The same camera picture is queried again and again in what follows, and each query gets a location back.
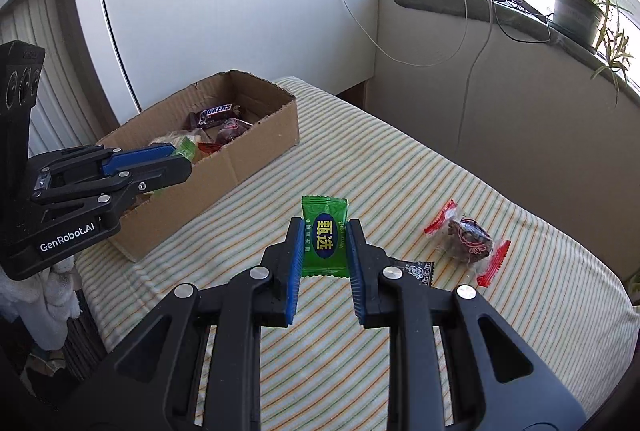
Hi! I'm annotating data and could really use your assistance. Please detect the brown chocolate bar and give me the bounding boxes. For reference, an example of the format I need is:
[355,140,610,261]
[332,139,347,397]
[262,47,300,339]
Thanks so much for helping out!
[187,103,242,130]

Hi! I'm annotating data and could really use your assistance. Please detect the cardboard box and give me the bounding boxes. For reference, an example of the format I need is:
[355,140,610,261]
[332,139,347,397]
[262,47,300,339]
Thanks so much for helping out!
[95,70,301,263]

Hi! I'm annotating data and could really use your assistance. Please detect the green candy packet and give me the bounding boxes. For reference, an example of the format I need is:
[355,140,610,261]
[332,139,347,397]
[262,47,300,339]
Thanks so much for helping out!
[300,194,350,278]
[171,136,202,163]

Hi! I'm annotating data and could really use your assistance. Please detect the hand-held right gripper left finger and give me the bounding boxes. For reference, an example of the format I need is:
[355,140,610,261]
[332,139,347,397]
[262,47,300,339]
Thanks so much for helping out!
[87,217,307,431]

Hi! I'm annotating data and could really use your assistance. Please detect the pale pleated curtain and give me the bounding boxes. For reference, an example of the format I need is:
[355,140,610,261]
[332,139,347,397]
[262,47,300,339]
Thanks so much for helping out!
[0,0,103,157]

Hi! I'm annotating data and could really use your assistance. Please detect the dark stone window sill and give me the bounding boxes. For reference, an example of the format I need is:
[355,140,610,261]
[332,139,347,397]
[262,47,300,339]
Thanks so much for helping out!
[392,0,640,98]

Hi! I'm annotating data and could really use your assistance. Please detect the clear-wrapped pastry packet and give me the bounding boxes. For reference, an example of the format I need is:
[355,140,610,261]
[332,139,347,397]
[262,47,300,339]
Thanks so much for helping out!
[149,132,190,149]

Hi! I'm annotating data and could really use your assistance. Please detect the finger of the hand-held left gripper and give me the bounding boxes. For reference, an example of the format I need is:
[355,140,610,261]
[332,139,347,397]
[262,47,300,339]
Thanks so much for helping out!
[49,144,177,177]
[31,156,194,208]

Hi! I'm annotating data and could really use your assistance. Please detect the small trailing plant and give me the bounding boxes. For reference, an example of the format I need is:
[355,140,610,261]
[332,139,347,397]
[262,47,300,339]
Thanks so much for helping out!
[589,25,637,108]

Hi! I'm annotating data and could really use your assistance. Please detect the person's left hand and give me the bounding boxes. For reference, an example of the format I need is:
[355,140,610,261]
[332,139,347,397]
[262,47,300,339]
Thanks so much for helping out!
[39,255,82,349]

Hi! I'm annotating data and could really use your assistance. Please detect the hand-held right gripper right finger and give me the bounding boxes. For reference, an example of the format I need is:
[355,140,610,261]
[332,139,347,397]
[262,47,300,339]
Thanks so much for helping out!
[346,218,587,431]

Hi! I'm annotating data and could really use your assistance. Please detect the black patterned snack packet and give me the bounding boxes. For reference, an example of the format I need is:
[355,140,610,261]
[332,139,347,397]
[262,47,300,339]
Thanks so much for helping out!
[389,259,437,286]

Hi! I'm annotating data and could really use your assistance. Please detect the thin black cable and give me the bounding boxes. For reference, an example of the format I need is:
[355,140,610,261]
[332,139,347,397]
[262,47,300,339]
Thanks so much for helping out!
[492,8,553,46]

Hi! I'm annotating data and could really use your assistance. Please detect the red-wrapped date candy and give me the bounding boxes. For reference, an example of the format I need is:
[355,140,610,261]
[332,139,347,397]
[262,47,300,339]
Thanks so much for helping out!
[423,199,512,288]
[215,118,252,145]

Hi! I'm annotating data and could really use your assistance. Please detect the white charger cable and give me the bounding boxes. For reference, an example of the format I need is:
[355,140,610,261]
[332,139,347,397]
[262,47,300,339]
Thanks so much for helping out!
[456,0,497,158]

